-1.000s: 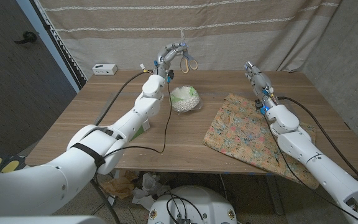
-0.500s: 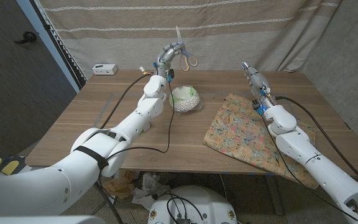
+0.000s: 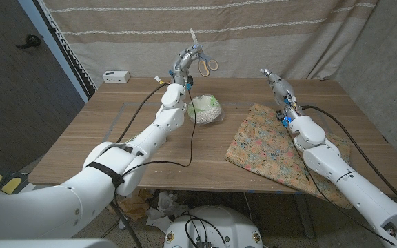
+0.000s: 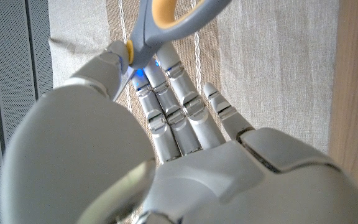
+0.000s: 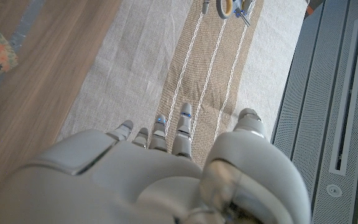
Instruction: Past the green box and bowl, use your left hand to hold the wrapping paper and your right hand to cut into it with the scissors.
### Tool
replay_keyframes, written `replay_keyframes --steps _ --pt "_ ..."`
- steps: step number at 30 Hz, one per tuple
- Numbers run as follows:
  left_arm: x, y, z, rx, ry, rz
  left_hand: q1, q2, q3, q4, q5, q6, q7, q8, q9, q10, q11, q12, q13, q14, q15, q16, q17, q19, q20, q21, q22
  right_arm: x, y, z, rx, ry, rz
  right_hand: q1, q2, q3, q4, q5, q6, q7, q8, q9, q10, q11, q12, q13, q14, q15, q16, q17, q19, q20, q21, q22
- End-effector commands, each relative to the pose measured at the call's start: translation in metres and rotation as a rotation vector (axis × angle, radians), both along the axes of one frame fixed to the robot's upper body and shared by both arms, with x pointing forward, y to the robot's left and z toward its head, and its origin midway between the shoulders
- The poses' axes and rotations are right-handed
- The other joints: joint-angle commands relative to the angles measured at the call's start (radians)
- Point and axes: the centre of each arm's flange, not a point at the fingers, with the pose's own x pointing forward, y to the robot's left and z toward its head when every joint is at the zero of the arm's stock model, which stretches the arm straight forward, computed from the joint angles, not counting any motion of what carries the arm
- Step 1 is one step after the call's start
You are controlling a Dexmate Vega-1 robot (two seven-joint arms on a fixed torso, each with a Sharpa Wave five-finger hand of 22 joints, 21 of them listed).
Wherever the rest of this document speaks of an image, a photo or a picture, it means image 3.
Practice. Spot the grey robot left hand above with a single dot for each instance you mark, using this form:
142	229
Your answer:
181	65

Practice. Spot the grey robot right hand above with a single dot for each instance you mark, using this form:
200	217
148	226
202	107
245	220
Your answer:
283	91

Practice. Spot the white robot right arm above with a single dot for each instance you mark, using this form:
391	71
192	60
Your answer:
350	182

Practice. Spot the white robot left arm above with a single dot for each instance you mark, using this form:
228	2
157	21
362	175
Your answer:
98	179

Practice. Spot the crumpled white paper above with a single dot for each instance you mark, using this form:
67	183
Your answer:
164	210

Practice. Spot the crumpled brown paper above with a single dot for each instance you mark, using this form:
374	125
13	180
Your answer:
133	206

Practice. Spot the bag of white candies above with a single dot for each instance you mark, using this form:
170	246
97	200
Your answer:
207	112

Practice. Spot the floral patterned cloth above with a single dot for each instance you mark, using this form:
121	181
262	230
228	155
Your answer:
260	148

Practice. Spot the beige striped curtain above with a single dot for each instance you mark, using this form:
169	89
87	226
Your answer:
253	34

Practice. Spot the white power strip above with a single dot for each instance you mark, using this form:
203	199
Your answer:
115	76

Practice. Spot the grey table leg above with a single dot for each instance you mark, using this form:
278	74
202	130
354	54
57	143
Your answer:
303	213

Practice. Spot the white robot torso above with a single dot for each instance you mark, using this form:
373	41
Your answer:
215	220

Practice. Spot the dark wooden door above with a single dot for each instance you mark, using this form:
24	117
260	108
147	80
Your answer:
12	103

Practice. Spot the black curtain frame pole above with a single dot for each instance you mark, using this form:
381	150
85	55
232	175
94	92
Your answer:
67	51

